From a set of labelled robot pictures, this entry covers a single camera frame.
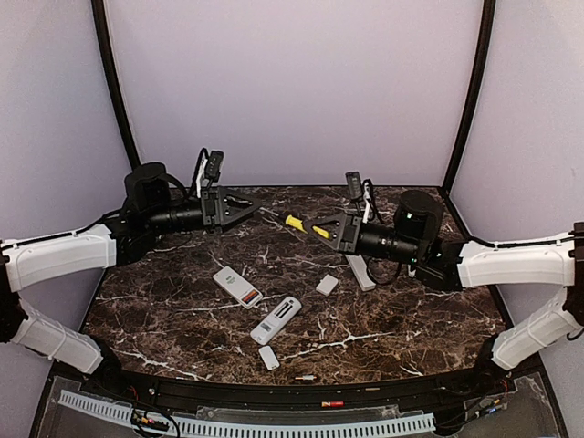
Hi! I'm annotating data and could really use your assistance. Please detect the white slotted cable duct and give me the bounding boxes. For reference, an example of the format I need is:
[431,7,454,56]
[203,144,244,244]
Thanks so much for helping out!
[58,390,435,437]

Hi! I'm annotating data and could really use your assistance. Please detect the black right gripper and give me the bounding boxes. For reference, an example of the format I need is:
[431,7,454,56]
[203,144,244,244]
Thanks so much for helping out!
[304,212,423,266]

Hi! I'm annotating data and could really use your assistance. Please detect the wide white remote control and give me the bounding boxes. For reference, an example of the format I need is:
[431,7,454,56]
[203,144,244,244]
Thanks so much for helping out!
[213,266,263,309]

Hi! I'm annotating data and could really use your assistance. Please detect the white remote with battery bay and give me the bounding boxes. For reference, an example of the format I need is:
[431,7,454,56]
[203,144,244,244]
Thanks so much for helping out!
[250,297,302,346]

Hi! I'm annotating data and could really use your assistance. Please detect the slim white QR-code remote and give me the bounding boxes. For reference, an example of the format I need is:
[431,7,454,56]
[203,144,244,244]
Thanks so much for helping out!
[345,255,376,292]

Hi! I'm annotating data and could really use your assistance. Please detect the yellow handled screwdriver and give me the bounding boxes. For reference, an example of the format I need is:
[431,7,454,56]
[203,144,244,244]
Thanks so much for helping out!
[259,207,330,239]

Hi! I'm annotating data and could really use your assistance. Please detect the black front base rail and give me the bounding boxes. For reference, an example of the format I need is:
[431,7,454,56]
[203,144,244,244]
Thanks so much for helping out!
[42,358,551,412]

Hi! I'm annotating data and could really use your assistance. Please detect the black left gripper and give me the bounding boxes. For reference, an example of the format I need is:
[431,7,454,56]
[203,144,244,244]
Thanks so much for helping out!
[145,184,262,235]

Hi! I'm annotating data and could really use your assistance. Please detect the black enclosure frame post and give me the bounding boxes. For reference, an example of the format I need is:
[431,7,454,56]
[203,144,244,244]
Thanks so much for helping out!
[440,0,497,202]
[90,0,143,197]

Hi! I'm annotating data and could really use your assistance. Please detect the black enclosure frame post right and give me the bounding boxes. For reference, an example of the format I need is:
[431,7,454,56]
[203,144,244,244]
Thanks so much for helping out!
[440,0,497,202]

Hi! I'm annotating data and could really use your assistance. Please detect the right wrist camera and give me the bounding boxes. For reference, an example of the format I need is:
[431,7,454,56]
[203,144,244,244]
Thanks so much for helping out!
[345,172,377,224]

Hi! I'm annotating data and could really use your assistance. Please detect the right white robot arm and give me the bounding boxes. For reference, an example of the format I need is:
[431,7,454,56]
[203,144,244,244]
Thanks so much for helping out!
[303,190,583,396]

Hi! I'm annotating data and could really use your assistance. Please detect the black enclosure frame post left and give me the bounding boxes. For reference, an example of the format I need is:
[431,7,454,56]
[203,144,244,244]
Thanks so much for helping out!
[90,0,143,197]

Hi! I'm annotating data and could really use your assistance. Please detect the batteries in wide remote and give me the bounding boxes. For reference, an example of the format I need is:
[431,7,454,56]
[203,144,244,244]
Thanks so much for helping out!
[242,289,262,306]

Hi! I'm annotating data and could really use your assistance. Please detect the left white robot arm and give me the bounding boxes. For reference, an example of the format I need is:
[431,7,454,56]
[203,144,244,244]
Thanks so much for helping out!
[1,152,261,398]

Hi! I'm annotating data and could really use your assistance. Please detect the white wide remote battery cover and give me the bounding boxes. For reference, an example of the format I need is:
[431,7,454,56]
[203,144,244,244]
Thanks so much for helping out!
[316,275,339,296]

